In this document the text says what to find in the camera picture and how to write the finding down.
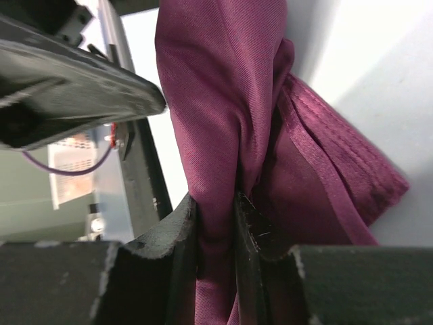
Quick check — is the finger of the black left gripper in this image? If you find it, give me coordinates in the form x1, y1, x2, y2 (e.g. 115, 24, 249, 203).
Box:
1, 15, 166, 150

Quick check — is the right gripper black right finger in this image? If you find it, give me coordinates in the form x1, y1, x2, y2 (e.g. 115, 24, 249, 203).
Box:
234, 194, 432, 324

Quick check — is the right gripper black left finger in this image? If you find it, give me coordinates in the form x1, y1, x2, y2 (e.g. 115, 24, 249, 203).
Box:
1, 196, 197, 324

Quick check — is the purple cloth napkin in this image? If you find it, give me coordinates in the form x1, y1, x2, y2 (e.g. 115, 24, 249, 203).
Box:
155, 1, 409, 324

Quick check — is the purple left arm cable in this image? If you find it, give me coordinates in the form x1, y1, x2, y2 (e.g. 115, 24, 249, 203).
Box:
21, 148, 114, 176

